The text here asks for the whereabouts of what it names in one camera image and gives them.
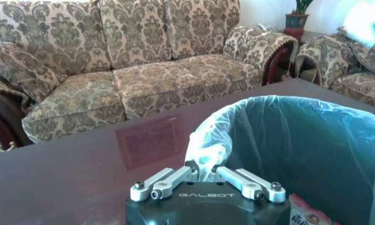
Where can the floral patterned throw pillow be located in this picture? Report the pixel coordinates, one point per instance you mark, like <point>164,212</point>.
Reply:
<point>21,68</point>

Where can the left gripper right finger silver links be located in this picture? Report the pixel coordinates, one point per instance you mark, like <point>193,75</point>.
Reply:
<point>252,185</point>

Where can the trash bin with blue liner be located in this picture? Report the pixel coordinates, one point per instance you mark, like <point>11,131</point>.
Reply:
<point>303,150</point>

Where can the red snack wrapper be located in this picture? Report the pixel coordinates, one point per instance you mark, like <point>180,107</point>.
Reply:
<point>308,213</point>

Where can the floral armchair cushion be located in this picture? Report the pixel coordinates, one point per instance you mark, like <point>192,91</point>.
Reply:
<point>367,52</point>

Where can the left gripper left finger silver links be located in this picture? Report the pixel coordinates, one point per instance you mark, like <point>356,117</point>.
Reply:
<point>161,182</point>

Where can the floral patterned three-seat sofa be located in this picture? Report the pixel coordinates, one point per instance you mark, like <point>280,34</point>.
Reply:
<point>118,68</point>

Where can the potted green plant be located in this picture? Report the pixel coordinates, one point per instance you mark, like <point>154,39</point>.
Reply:
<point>297,18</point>

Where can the floral patterned armchair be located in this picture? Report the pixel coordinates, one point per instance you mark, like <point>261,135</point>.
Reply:
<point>347,70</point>

